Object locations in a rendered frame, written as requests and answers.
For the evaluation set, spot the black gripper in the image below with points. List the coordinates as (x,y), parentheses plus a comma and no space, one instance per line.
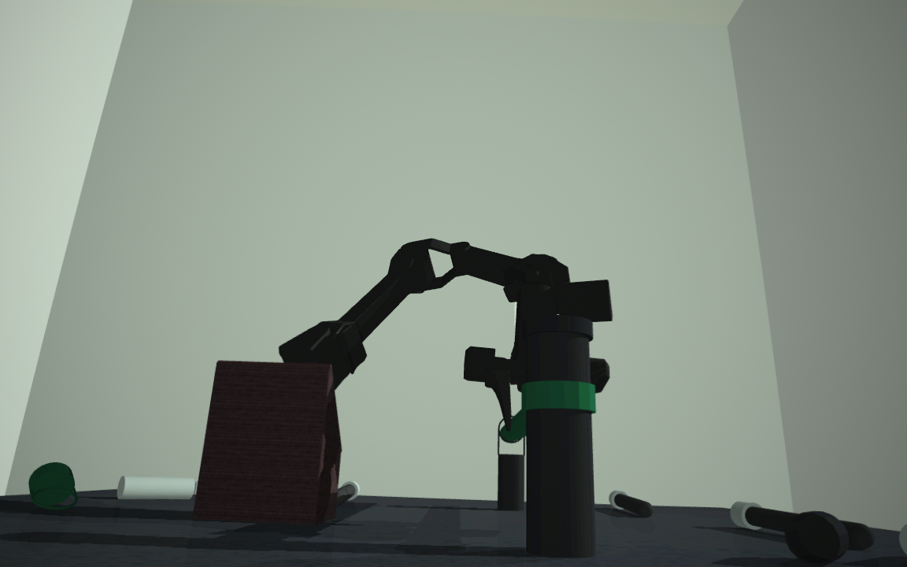
(481,365)

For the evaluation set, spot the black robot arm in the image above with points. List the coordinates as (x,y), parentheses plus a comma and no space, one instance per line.
(538,283)

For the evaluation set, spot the green open-top cup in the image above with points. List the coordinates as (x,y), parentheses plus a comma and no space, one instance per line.
(557,395)

